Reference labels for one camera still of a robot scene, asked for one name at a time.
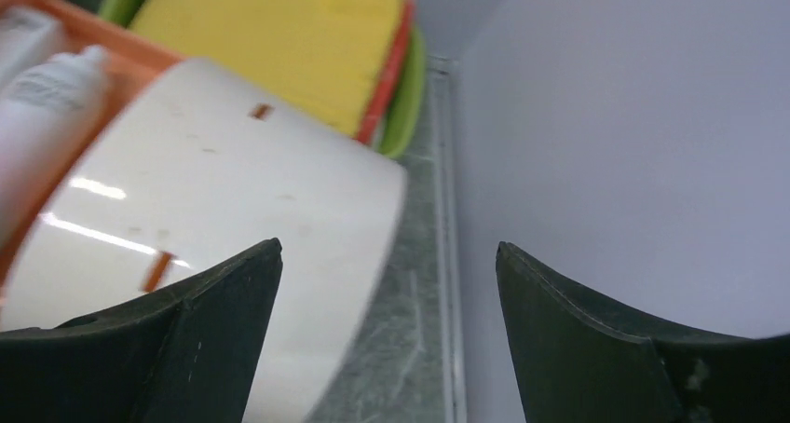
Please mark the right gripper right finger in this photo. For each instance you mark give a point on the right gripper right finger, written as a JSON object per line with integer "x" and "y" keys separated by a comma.
{"x": 582, "y": 356}

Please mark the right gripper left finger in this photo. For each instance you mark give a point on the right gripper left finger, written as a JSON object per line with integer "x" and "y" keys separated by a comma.
{"x": 187, "y": 352}

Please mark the cream appliance with orange rim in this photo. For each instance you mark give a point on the cream appliance with orange rim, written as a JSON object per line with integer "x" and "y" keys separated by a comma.
{"x": 187, "y": 166}

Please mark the red printed package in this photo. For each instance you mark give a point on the red printed package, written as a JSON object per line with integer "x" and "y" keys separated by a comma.
{"x": 388, "y": 78}

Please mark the pink blue spray bottle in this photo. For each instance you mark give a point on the pink blue spray bottle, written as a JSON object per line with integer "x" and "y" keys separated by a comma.
{"x": 46, "y": 112}

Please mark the yellow cloth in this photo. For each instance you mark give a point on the yellow cloth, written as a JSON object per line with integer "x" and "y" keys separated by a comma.
{"x": 321, "y": 56}

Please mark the green plastic tray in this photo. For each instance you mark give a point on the green plastic tray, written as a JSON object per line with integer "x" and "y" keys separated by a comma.
{"x": 397, "y": 128}

